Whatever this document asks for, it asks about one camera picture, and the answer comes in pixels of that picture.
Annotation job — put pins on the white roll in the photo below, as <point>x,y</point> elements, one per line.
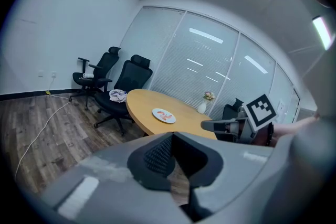
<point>88,76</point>

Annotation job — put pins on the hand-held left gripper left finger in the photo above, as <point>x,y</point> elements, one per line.
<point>152,162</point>

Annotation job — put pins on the orange food piece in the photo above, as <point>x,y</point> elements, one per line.
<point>160,112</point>

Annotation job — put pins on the pink flower bouquet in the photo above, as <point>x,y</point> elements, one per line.
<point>209,95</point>

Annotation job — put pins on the white plate with food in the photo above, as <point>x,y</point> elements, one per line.
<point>170,120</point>

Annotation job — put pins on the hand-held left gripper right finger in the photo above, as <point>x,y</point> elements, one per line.
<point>199,162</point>

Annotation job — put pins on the black office chair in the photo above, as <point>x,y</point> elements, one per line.
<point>94,70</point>
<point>128,81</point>
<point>231,111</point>

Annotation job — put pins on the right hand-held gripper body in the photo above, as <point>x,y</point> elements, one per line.
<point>260,111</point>

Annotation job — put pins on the person's right forearm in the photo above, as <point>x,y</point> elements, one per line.
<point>294,127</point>

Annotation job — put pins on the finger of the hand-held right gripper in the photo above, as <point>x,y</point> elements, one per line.
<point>208,125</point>
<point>227,136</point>

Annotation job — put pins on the white vase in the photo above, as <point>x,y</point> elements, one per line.
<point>202,107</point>

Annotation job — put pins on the crumpled cloth bundle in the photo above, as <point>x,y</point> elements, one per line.
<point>117,95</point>

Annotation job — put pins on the person's grey shirt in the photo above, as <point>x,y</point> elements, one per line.
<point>315,86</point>

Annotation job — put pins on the long ceiling light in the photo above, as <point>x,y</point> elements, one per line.
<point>321,31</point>

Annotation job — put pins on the round wooden table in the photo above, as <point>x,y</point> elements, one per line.
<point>147,105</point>

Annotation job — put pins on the white wall socket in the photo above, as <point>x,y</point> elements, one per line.
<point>53,74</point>
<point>40,73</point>

